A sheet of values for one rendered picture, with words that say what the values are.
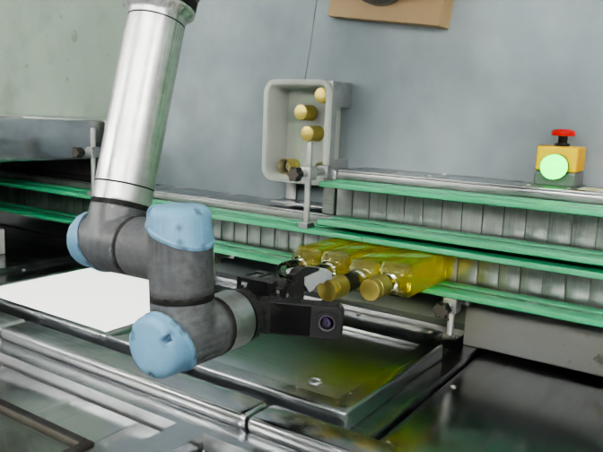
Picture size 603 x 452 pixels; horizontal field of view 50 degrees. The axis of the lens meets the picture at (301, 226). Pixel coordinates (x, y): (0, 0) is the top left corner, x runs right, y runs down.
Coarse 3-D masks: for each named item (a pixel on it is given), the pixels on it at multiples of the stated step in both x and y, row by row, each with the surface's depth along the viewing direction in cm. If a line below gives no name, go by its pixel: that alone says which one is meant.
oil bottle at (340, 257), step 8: (336, 248) 115; (344, 248) 116; (352, 248) 116; (360, 248) 116; (368, 248) 117; (376, 248) 119; (320, 256) 112; (328, 256) 111; (336, 256) 110; (344, 256) 110; (352, 256) 111; (320, 264) 111; (336, 264) 110; (344, 264) 110; (336, 272) 110; (344, 272) 110
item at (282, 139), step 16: (272, 80) 143; (288, 80) 140; (304, 80) 138; (320, 80) 136; (272, 96) 145; (288, 96) 149; (304, 96) 147; (272, 112) 146; (288, 112) 150; (320, 112) 145; (272, 128) 147; (288, 128) 150; (272, 144) 147; (288, 144) 151; (304, 144) 149; (320, 144) 146; (272, 160) 148; (304, 160) 149; (320, 160) 147; (272, 176) 146
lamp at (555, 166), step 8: (544, 160) 112; (552, 160) 111; (560, 160) 111; (544, 168) 112; (552, 168) 111; (560, 168) 111; (568, 168) 112; (544, 176) 113; (552, 176) 112; (560, 176) 111
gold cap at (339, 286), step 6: (336, 276) 101; (342, 276) 102; (324, 282) 99; (330, 282) 99; (336, 282) 99; (342, 282) 100; (348, 282) 101; (318, 288) 100; (324, 288) 99; (330, 288) 99; (336, 288) 99; (342, 288) 100; (348, 288) 101; (324, 294) 99; (330, 294) 99; (336, 294) 99; (342, 294) 100; (330, 300) 99
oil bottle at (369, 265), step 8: (384, 248) 119; (392, 248) 119; (400, 248) 120; (360, 256) 111; (368, 256) 111; (376, 256) 112; (384, 256) 112; (392, 256) 112; (352, 264) 109; (360, 264) 108; (368, 264) 107; (376, 264) 107; (368, 272) 107; (376, 272) 107
